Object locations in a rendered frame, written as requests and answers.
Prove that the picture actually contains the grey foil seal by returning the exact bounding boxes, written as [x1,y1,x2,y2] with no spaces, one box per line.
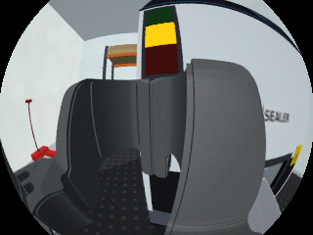
[248,179,281,234]

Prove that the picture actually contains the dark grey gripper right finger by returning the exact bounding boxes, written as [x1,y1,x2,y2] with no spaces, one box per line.
[152,59,266,235]

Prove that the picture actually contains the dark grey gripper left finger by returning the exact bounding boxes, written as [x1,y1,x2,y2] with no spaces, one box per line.
[14,78,155,235]

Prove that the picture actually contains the black perforated breadboard table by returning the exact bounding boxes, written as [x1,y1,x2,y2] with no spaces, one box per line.
[78,148,302,235]

